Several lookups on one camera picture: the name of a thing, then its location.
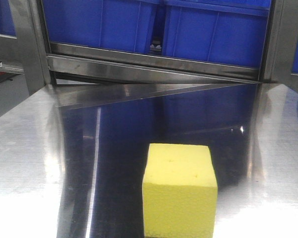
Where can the yellow foam block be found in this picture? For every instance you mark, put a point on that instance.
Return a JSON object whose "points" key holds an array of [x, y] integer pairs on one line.
{"points": [[179, 192]]}

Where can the blue plastic bin left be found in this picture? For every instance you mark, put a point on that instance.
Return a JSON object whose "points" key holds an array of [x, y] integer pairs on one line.
{"points": [[124, 25]]}

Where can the blue plastic bin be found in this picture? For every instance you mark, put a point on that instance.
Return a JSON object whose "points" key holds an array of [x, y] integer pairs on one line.
{"points": [[214, 31], [124, 25]]}

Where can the blue plastic bin right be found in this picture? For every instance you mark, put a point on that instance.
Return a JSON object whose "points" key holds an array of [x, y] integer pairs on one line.
{"points": [[214, 31]]}

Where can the blue bin far left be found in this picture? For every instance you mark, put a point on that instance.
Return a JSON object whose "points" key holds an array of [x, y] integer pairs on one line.
{"points": [[6, 21]]}

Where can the stainless steel shelf frame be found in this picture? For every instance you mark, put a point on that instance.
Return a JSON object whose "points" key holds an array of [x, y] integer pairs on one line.
{"points": [[31, 53]]}

